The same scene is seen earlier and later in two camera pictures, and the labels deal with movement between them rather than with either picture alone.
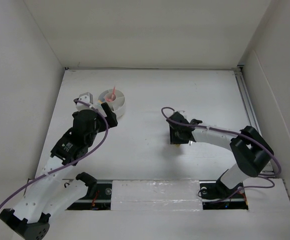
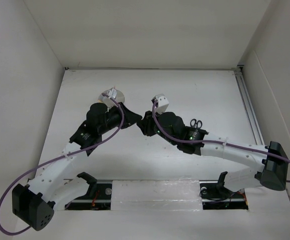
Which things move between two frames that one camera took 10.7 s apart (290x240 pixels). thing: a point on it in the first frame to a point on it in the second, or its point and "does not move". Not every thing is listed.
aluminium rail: x=246 y=98 does not move
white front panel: x=179 y=194 does not move
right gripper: x=173 y=139 to x=146 y=123
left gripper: x=111 y=116 to x=131 y=118
